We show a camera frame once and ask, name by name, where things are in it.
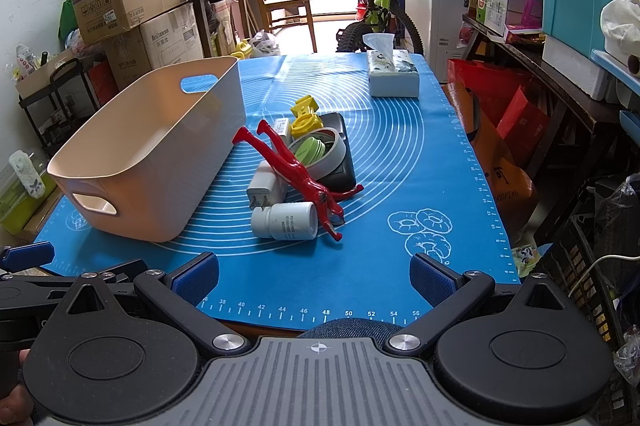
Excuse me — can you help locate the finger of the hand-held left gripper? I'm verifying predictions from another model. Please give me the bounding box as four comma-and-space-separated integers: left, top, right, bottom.
0, 241, 55, 275
20, 259, 147, 287

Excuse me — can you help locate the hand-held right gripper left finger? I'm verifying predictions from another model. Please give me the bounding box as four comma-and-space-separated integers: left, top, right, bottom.
47, 252, 251, 354

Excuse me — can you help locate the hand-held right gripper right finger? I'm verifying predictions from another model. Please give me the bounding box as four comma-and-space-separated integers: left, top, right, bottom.
384, 253, 586, 353

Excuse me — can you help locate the white pill bottle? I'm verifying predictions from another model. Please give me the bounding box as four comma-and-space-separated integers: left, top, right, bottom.
250, 201, 319, 241

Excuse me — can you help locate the black power bank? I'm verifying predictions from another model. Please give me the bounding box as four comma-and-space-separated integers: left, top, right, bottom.
312, 112, 357, 193

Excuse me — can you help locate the red action figure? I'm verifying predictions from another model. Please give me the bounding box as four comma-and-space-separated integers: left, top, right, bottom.
232, 120, 365, 243

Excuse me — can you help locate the beige plastic basket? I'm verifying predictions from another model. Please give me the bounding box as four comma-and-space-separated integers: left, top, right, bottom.
46, 56, 247, 243

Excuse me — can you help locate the grey tape roll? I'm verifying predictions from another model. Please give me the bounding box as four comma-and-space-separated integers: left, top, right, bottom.
285, 127, 347, 181

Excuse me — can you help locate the green round case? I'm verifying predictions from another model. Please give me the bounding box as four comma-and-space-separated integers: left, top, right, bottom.
294, 137, 327, 165

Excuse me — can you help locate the yellow plastic tool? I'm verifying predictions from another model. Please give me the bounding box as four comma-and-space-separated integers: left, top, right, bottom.
290, 94, 325, 137

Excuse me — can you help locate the person's left hand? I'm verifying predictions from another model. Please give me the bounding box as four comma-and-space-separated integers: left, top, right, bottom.
0, 348, 36, 426

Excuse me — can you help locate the green container clear lid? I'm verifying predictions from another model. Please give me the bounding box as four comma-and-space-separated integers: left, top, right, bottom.
0, 150, 58, 237

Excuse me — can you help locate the green snack packet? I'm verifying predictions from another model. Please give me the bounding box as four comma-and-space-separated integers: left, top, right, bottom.
511, 245, 540, 277

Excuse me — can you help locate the blue silicone mat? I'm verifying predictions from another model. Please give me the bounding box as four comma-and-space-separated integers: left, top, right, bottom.
32, 53, 517, 332

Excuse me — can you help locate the orange paper bag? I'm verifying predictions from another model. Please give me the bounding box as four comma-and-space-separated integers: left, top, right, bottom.
442, 80, 538, 231

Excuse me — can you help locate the black plastic crate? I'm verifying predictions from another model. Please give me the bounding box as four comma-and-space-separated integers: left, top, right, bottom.
535, 213, 631, 357

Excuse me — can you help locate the small brown cardboard box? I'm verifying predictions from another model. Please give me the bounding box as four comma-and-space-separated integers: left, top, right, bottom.
15, 50, 76, 100

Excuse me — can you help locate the red paper bag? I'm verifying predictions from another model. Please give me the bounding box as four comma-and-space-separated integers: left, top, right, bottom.
495, 86, 551, 169

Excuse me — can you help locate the black utility cart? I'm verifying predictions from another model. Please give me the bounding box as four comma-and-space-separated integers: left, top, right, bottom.
19, 57, 98, 157

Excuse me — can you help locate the dark plastic bag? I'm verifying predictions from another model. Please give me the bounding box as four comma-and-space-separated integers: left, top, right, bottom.
592, 173, 640, 267

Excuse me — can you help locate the red gift bag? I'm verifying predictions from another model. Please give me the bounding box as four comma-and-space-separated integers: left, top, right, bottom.
446, 58, 533, 127

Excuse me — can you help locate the plain brown cardboard box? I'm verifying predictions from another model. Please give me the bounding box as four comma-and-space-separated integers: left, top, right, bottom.
102, 28, 151, 91

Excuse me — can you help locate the tissue box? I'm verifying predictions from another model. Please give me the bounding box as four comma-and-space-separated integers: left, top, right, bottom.
362, 32, 421, 98

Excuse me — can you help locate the crumpled clear plastic bag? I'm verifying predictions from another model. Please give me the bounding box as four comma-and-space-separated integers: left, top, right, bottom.
612, 331, 640, 382

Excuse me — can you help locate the yellow plastic jug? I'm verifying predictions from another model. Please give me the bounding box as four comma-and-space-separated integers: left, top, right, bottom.
229, 36, 253, 60

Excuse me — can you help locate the white cardboard box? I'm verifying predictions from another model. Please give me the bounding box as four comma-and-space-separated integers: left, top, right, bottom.
137, 3, 206, 79

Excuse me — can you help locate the white plastic bag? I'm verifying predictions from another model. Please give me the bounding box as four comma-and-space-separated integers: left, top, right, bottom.
249, 30, 282, 58

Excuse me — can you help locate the dark wooden bench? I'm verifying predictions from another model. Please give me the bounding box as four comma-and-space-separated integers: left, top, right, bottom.
461, 13, 626, 217

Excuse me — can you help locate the white foam box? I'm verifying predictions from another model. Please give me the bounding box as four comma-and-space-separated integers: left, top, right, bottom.
541, 34, 621, 102

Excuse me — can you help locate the white chest freezer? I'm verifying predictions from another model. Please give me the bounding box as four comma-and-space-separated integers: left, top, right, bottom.
402, 0, 476, 84

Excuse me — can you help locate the green white carton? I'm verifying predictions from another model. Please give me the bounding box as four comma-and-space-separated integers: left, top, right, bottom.
475, 0, 511, 37

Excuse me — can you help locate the light blue tray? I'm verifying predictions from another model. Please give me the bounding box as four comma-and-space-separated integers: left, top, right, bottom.
590, 48, 640, 99

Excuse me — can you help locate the teal storage bin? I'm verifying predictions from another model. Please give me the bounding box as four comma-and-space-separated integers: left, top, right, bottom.
537, 0, 640, 59

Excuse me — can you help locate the white cable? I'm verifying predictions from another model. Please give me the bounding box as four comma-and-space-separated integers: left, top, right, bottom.
570, 252, 640, 301

